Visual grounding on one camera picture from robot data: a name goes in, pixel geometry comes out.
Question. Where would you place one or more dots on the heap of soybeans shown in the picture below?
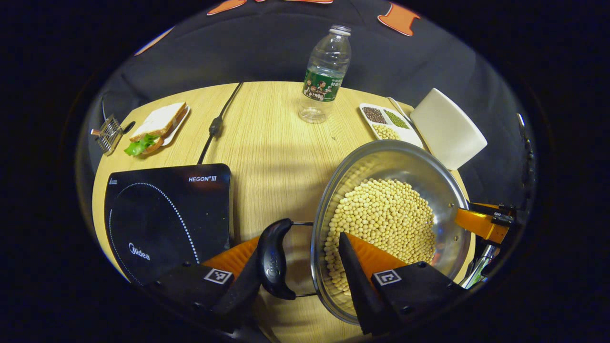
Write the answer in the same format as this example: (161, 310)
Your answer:
(381, 214)

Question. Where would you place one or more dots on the white bread lettuce sandwich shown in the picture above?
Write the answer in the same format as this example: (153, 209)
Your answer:
(159, 121)

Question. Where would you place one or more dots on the copper capped shaker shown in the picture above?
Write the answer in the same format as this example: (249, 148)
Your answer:
(95, 132)

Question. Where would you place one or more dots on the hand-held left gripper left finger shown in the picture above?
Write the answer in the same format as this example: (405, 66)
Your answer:
(238, 295)

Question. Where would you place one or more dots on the clear plastic water bottle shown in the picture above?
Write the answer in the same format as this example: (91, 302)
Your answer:
(324, 71)

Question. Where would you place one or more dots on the white divided dish of beans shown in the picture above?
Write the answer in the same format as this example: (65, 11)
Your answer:
(385, 131)

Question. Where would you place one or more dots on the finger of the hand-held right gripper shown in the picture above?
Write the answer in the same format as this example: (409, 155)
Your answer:
(476, 223)

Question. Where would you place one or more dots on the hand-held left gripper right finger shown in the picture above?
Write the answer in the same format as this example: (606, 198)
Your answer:
(355, 281)

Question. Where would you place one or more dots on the white sandwich plate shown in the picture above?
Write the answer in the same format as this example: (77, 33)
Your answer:
(178, 126)

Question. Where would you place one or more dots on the white toaster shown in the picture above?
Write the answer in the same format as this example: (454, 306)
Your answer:
(448, 128)

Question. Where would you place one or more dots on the black induction cooktop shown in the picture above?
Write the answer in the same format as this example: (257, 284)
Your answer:
(167, 224)

